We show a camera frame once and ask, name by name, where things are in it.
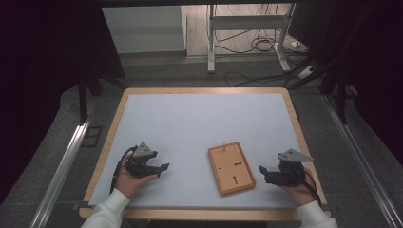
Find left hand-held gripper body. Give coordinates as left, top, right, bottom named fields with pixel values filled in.
left=125, top=142, right=161, bottom=179

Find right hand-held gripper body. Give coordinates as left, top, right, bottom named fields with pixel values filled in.
left=267, top=148, right=315, bottom=186

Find wooden picture frame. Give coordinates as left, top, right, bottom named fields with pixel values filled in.
left=207, top=142, right=257, bottom=196

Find person's right hand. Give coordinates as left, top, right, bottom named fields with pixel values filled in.
left=279, top=167, right=318, bottom=207

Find person's left hand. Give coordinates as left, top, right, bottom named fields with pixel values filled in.
left=114, top=153, right=159, bottom=200

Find white table mat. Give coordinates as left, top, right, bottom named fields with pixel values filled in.
left=88, top=93, right=318, bottom=209

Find dark floor grate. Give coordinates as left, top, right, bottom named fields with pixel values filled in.
left=81, top=125, right=104, bottom=148

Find black metal stand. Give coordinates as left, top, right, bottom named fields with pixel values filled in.
left=318, top=61, right=350, bottom=125
left=77, top=73, right=128, bottom=124

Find white power strip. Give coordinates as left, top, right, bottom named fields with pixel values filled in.
left=297, top=66, right=316, bottom=79

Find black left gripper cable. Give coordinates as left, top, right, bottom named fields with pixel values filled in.
left=109, top=145, right=139, bottom=195

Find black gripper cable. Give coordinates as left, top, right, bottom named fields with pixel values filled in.
left=302, top=170, right=323, bottom=208
left=109, top=145, right=139, bottom=195

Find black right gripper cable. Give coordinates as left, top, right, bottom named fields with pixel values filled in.
left=302, top=170, right=323, bottom=208

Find aluminium rail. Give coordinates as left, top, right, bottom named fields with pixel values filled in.
left=321, top=94, right=403, bottom=228
left=29, top=115, right=93, bottom=228

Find black floor cables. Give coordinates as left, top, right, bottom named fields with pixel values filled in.
left=214, top=3, right=315, bottom=88

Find white metal desk frame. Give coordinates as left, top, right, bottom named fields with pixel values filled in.
left=207, top=3, right=297, bottom=74

